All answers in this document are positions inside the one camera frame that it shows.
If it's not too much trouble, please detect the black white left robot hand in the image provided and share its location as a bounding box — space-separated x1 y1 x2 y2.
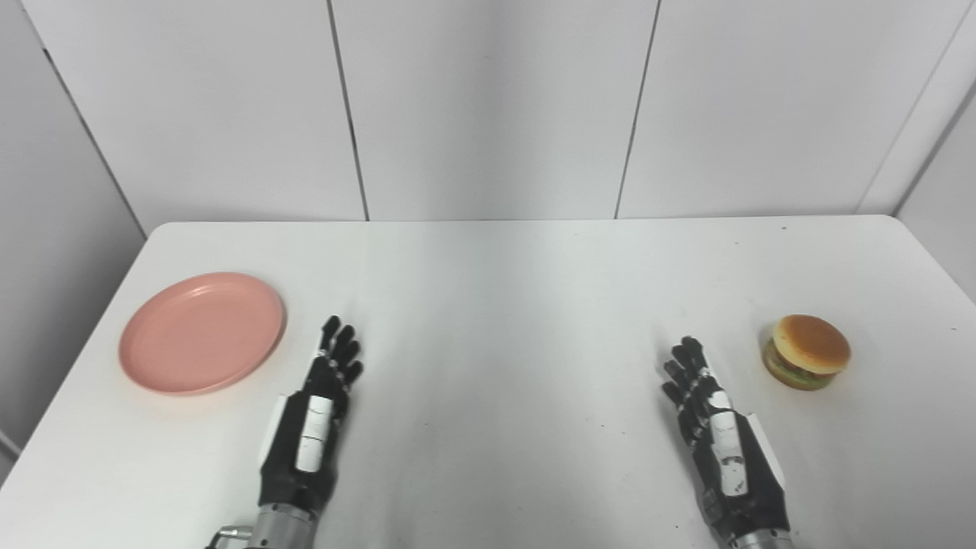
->
259 315 365 512

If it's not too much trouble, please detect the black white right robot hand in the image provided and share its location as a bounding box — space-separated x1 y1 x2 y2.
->
660 335 792 544

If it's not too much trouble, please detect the toy hamburger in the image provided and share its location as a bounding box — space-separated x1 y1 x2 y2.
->
762 314 852 391

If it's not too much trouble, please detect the pink round plate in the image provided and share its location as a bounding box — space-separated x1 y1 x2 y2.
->
118 272 287 396

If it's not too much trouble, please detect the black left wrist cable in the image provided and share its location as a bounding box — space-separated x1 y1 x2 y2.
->
204 525 254 549

